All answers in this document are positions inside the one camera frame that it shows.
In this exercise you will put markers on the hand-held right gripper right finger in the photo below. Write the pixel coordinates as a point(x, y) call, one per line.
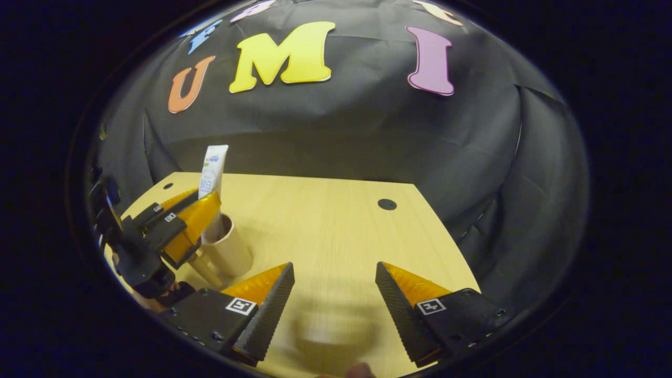
point(399, 315)

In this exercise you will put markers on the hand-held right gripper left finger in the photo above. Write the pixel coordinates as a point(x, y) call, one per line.
point(268, 315)

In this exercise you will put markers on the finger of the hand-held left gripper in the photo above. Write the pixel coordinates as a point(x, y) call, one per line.
point(147, 212)
point(168, 231)

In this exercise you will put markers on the beige cup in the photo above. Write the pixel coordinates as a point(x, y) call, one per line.
point(231, 257)

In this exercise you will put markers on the white toothpaste tube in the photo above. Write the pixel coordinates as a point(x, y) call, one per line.
point(212, 173)

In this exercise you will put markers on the wooden desktop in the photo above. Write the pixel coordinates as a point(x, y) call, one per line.
point(336, 236)

